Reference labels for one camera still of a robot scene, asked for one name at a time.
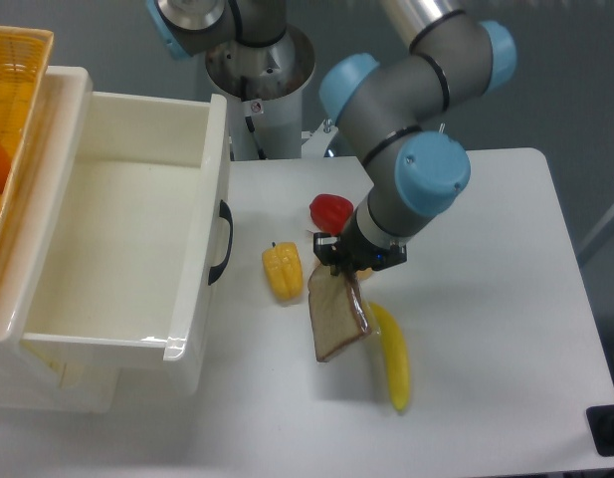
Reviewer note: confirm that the red bell pepper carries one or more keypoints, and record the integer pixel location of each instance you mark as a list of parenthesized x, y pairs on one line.
[(330, 212)]

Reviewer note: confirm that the yellow bell pepper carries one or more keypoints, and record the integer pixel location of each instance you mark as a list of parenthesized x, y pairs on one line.
[(283, 268)]

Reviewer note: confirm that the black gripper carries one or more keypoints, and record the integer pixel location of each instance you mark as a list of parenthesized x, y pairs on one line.
[(367, 255)]

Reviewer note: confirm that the yellow woven basket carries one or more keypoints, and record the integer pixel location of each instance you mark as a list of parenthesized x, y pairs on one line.
[(24, 58)]

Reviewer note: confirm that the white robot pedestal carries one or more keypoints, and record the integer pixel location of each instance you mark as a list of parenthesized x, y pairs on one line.
[(264, 91)]

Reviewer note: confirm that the black drawer handle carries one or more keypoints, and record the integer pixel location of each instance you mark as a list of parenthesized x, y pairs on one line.
[(224, 244)]

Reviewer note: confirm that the white drawer cabinet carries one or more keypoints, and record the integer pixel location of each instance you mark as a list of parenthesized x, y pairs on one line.
[(28, 379)]

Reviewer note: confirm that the white mounting bracket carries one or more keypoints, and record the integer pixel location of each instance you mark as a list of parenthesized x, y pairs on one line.
[(322, 142)]

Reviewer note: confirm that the black device at edge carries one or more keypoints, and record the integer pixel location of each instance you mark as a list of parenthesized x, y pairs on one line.
[(601, 421)]

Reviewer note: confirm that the yellow banana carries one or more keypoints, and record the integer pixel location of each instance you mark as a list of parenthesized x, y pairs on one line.
[(395, 355)]

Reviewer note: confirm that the wrapped orange croissant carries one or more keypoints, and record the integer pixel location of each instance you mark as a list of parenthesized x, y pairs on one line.
[(365, 273)]

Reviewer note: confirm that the white plastic drawer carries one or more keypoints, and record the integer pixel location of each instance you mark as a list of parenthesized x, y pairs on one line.
[(125, 280)]

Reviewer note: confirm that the toast slice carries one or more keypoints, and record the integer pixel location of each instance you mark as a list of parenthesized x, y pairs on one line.
[(339, 315)]

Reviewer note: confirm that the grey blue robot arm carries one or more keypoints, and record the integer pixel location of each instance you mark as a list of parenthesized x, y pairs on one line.
[(452, 58)]

